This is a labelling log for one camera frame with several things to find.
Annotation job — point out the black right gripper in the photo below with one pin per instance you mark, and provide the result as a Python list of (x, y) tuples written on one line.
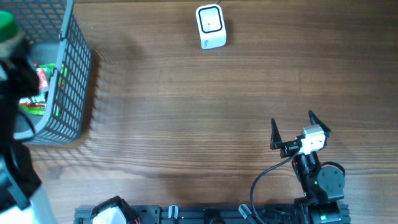
[(292, 146)]

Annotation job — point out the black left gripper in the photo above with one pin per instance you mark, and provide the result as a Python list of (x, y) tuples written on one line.
[(17, 83)]

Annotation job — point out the green snack packet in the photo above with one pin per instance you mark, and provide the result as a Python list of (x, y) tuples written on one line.
[(37, 104)]

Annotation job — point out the green lid jar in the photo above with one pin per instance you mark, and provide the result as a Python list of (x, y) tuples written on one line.
[(8, 26)]

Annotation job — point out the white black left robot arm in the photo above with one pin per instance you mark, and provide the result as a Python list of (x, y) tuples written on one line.
[(23, 198)]

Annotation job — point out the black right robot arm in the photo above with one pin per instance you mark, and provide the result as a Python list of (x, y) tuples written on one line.
[(322, 183)]

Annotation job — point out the white barcode scanner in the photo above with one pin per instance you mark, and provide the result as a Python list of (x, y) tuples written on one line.
[(211, 26)]

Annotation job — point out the grey plastic mesh basket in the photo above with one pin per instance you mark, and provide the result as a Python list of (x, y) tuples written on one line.
[(56, 40)]

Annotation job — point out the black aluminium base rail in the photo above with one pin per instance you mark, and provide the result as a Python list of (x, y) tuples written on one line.
[(274, 214)]

